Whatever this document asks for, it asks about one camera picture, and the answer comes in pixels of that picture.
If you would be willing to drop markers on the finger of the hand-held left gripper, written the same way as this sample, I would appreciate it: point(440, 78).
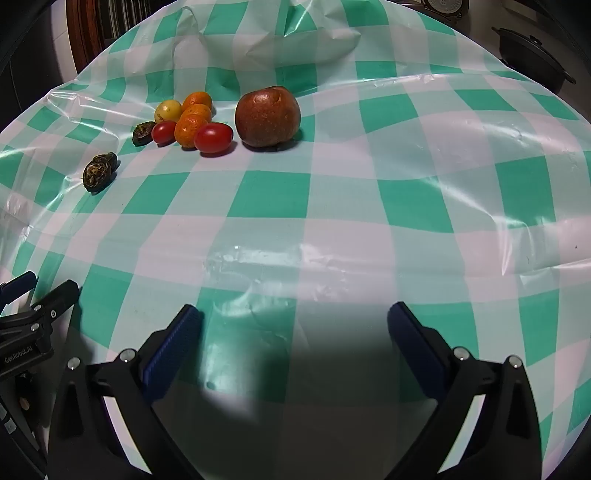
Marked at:
point(18, 282)
point(60, 297)

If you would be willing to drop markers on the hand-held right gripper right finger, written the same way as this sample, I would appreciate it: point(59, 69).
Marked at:
point(415, 350)

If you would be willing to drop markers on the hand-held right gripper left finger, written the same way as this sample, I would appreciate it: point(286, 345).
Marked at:
point(171, 350)

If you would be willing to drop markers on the small orange kumquat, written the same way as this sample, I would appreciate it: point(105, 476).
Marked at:
point(198, 113)
point(199, 99)
point(188, 131)

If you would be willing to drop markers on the large red cherry tomato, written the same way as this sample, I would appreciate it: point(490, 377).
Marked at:
point(213, 137)

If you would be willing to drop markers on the red apple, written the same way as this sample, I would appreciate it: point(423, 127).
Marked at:
point(268, 117)

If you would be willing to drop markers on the green checked plastic tablecloth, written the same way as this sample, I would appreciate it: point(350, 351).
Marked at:
point(323, 207)

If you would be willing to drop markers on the small red cherry tomato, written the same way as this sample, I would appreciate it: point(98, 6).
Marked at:
point(164, 132)

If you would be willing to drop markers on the yellow cherry tomato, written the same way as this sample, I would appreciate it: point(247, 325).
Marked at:
point(167, 110)

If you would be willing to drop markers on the brown wooden chair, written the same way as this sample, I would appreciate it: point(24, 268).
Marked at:
point(85, 32)

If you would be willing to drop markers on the metal rack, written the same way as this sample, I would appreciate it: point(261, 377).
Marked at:
point(134, 16)

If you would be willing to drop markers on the black cooking pot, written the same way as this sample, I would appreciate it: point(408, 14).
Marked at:
point(531, 55)

